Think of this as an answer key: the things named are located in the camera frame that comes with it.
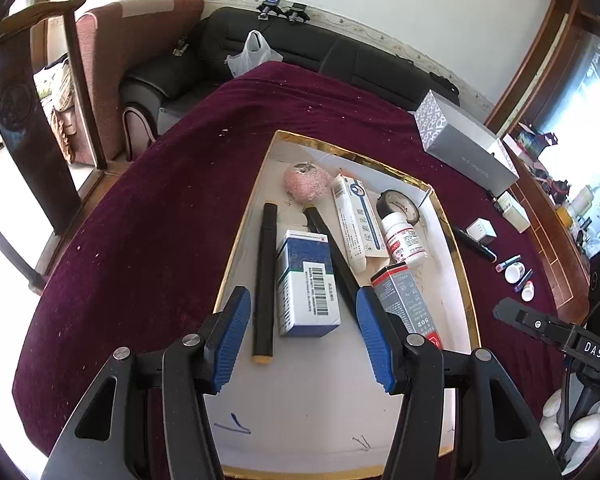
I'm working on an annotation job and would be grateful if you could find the black marker orange cap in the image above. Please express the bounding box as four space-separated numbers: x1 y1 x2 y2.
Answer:
251 203 277 365

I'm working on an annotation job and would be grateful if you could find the red grey carton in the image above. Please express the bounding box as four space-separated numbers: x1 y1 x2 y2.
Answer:
370 262 443 350

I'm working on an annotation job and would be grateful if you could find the white bottle orange cap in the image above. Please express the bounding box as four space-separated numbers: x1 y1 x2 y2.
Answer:
520 280 535 302

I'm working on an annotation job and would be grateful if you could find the long black marker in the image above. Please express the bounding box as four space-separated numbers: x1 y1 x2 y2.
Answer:
303 206 364 319

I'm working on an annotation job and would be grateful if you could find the blue white medicine box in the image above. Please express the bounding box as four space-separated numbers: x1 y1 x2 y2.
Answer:
275 230 341 338

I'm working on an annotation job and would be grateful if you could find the white pill bottle red label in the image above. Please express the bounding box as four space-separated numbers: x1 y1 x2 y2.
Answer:
380 212 428 266

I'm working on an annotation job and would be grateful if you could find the white orange toothpaste box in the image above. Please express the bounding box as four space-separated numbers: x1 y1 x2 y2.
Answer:
332 174 389 274

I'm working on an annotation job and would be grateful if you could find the black marker yellow cap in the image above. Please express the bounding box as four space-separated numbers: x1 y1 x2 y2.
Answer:
452 226 498 263

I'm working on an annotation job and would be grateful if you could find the pink fluffy ball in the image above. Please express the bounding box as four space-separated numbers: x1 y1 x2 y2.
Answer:
283 162 332 204

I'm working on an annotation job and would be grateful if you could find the white gloved hand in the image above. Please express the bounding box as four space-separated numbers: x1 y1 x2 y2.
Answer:
540 389 600 476

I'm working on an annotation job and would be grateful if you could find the black marker purple cap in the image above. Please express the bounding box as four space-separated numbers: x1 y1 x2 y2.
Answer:
514 269 533 292

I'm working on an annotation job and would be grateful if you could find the white gold-rimmed cardboard tray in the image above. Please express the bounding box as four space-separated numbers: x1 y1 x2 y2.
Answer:
206 130 480 479

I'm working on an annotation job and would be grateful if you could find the black marker pink cap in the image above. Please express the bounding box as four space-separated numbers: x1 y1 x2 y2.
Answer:
495 255 521 273

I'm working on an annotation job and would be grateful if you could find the maroon velvet bed cover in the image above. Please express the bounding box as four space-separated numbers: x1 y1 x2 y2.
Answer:
12 63 556 453

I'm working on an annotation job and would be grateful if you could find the small white square box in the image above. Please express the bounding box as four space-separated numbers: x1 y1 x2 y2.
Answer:
466 218 498 245

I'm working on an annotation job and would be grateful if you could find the small white cardboard box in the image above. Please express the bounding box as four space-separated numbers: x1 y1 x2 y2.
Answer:
498 192 531 233

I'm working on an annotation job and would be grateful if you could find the long silver cardboard box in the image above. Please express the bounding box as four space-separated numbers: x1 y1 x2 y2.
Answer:
414 90 519 197

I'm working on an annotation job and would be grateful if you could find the white plastic bag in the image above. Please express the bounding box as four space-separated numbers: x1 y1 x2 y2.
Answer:
225 30 284 78

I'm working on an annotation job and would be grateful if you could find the black leather sofa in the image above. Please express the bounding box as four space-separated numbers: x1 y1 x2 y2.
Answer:
119 6 460 136

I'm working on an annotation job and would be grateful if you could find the dark wooden chair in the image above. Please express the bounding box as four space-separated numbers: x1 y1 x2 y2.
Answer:
0 0 108 294

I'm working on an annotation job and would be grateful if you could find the red-brown armchair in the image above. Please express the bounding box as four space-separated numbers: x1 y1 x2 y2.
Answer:
76 0 204 159

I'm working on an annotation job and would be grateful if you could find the blue black clamp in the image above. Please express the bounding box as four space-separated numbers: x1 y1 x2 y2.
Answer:
257 0 285 21

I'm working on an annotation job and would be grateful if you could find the grey black clamp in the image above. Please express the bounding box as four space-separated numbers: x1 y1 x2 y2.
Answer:
285 2 311 23

